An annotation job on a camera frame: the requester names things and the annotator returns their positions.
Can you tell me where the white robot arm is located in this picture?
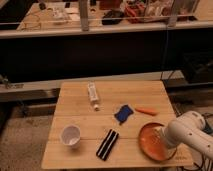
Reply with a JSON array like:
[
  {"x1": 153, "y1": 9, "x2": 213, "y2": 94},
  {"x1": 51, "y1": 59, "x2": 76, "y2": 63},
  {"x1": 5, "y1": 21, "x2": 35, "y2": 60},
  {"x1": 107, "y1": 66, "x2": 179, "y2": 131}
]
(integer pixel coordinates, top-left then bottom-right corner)
[{"x1": 160, "y1": 111, "x2": 213, "y2": 160}]

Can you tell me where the white tube with cap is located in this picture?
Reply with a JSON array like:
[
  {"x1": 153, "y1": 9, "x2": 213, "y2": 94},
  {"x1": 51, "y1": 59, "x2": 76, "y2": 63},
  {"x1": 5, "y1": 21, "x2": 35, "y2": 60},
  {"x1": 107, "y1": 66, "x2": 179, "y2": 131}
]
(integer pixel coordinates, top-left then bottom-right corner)
[{"x1": 87, "y1": 82, "x2": 99, "y2": 111}]

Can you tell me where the blue sponge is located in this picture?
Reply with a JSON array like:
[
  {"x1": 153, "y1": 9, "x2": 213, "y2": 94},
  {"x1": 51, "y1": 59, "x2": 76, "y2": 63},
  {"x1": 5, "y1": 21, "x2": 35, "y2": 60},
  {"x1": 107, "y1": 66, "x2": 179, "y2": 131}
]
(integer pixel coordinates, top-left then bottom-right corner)
[{"x1": 114, "y1": 105, "x2": 133, "y2": 124}]

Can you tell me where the wooden table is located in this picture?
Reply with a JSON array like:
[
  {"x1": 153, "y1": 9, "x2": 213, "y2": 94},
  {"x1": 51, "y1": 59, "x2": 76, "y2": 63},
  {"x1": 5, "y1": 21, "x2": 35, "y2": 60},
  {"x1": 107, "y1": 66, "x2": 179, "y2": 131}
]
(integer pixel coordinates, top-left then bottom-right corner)
[{"x1": 42, "y1": 81, "x2": 193, "y2": 169}]

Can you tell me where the orange carrot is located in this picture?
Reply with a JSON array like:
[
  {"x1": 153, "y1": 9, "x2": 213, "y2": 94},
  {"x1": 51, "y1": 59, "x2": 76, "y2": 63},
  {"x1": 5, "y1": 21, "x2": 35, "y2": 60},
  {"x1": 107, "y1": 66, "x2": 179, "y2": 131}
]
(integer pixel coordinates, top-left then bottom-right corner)
[{"x1": 135, "y1": 108, "x2": 158, "y2": 116}]

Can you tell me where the black white striped case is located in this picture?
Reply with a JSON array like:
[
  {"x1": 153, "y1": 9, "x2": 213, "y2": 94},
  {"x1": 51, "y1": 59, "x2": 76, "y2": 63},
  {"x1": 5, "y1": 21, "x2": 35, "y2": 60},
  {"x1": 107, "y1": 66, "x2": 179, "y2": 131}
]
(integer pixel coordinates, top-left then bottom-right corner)
[{"x1": 96, "y1": 129, "x2": 119, "y2": 161}]

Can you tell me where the white paper cup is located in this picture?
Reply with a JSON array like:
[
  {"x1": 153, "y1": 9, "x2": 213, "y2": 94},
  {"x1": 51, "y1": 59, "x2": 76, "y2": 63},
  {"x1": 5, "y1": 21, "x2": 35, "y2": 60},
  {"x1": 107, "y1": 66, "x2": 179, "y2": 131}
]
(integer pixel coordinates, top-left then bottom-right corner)
[{"x1": 60, "y1": 125, "x2": 81, "y2": 149}]

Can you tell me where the black bag on bench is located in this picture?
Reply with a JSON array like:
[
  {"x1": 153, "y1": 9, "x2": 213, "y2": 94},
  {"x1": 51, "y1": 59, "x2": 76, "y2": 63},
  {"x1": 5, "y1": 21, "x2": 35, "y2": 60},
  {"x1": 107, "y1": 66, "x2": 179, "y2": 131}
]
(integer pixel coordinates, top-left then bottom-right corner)
[{"x1": 102, "y1": 10, "x2": 124, "y2": 25}]

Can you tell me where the orange tool on bench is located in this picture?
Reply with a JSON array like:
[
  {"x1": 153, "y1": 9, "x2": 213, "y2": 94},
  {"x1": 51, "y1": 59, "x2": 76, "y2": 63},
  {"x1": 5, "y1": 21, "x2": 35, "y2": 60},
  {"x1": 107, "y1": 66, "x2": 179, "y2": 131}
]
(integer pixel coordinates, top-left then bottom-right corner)
[{"x1": 125, "y1": 4, "x2": 145, "y2": 23}]

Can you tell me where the metal frame post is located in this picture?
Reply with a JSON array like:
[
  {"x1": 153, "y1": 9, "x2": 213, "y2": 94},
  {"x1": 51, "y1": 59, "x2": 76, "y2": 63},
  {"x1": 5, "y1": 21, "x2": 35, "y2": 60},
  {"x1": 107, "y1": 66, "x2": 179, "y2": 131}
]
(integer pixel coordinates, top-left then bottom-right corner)
[{"x1": 78, "y1": 0, "x2": 89, "y2": 31}]

